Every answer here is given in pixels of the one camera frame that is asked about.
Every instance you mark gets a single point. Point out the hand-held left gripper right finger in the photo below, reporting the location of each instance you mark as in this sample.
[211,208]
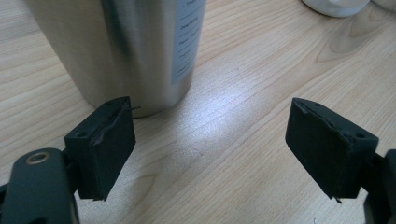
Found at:
[323,149]

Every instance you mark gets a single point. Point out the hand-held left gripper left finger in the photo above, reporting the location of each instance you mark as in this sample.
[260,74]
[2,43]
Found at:
[106,149]

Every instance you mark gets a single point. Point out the stainless steel tumbler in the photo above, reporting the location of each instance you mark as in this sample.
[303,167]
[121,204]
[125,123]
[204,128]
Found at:
[124,46]

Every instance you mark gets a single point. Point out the white mug with steel inside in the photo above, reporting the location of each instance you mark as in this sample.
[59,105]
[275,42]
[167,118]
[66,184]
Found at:
[334,7]

